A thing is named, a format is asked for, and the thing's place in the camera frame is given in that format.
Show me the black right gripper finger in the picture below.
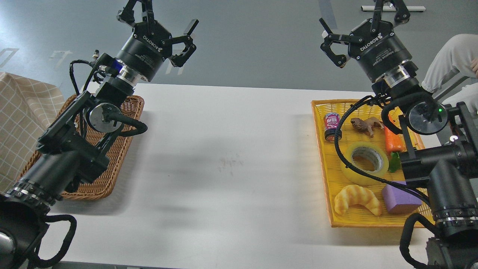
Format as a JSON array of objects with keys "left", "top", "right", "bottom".
[
  {"left": 319, "top": 18, "right": 364, "bottom": 68},
  {"left": 370, "top": 0, "right": 411, "bottom": 33}
]

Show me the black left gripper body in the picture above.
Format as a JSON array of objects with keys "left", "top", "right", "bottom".
[{"left": 120, "top": 22, "right": 173, "bottom": 82}]

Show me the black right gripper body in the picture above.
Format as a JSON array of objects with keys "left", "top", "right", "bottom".
[{"left": 348, "top": 20, "right": 412, "bottom": 83}]

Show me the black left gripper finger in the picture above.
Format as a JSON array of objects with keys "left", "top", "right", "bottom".
[
  {"left": 161, "top": 20, "right": 199, "bottom": 68},
  {"left": 117, "top": 0, "right": 155, "bottom": 35}
]

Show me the yellow tape roll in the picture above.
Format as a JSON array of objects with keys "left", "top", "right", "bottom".
[{"left": 340, "top": 142, "right": 389, "bottom": 186}]

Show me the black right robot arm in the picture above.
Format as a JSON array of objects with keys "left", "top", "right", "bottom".
[{"left": 319, "top": 0, "right": 478, "bottom": 269}]

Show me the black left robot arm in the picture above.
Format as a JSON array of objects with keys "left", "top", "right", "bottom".
[{"left": 1, "top": 0, "right": 199, "bottom": 269}]

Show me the white floor stand base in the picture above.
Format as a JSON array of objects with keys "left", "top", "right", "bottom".
[{"left": 360, "top": 5, "right": 427, "bottom": 12}]

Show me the toy soda can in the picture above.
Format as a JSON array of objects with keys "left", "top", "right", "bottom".
[{"left": 323, "top": 112, "right": 342, "bottom": 142}]

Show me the brown wicker basket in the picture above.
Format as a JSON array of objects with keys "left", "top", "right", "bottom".
[{"left": 17, "top": 94, "right": 145, "bottom": 201}]

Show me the brown toy animal figure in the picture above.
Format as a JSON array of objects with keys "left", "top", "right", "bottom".
[{"left": 350, "top": 117, "right": 385, "bottom": 138}]

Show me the person in white clothes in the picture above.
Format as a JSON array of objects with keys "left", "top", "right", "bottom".
[{"left": 420, "top": 34, "right": 478, "bottom": 117}]

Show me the yellow plastic basket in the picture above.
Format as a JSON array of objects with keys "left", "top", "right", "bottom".
[{"left": 311, "top": 99, "right": 435, "bottom": 228}]

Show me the orange toy carrot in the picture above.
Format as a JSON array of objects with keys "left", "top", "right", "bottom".
[{"left": 384, "top": 126, "right": 406, "bottom": 173}]

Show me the toy croissant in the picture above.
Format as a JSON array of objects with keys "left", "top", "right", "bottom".
[{"left": 333, "top": 185, "right": 383, "bottom": 216}]

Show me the beige checkered cloth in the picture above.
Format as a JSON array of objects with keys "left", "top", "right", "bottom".
[{"left": 0, "top": 72, "right": 65, "bottom": 193}]

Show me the purple foam block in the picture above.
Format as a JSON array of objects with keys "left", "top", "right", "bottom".
[{"left": 381, "top": 185, "right": 423, "bottom": 214}]

